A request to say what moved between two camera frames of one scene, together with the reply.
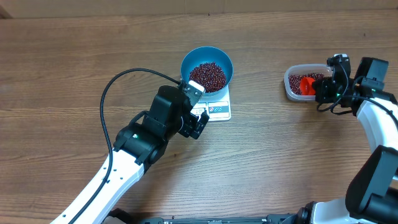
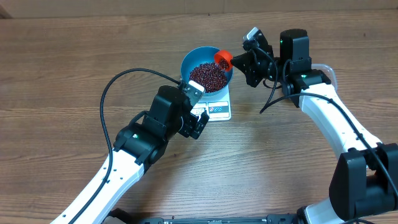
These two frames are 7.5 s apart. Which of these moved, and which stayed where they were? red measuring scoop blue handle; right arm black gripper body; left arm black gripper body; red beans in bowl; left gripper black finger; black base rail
Moved: red measuring scoop blue handle; right arm black gripper body
Stayed: left arm black gripper body; black base rail; red beans in bowl; left gripper black finger
